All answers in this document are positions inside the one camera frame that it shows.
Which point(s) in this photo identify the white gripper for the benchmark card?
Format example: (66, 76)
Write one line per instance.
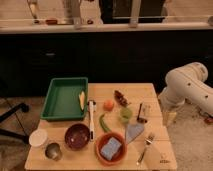
(169, 113)

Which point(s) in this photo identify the orange apple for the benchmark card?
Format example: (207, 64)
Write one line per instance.
(108, 105)

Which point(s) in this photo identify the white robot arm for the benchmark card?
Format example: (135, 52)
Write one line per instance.
(186, 83)

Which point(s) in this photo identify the green plastic cup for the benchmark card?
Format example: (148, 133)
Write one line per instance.
(125, 114)

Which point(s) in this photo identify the small metal cup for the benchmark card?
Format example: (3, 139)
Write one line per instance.
(53, 151)

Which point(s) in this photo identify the white plastic cup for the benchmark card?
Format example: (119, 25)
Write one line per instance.
(38, 138)

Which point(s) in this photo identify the dark brown block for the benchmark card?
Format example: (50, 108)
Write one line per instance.
(143, 110)

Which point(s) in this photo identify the silver fork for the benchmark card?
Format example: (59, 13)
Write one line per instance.
(148, 141)

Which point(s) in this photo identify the grey metal spatula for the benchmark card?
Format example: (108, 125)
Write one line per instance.
(133, 131)

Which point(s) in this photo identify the brown toy food item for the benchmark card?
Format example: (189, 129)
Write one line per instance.
(119, 97)

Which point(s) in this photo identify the orange terracotta bowl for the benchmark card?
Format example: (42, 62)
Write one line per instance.
(118, 157)

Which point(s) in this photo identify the green chili pepper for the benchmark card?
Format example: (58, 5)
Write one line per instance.
(103, 124)

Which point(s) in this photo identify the blue sponge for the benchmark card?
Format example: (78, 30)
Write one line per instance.
(110, 148)

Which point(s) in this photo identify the yellow banana piece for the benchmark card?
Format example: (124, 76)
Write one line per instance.
(82, 100)

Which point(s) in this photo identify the dark purple bowl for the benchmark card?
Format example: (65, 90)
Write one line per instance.
(77, 136)

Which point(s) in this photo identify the green plastic tray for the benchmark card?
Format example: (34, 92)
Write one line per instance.
(62, 100)

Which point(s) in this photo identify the black office chair base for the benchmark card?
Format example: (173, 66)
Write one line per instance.
(10, 124)

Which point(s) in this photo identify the white handled knife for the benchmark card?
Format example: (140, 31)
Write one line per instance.
(92, 108)

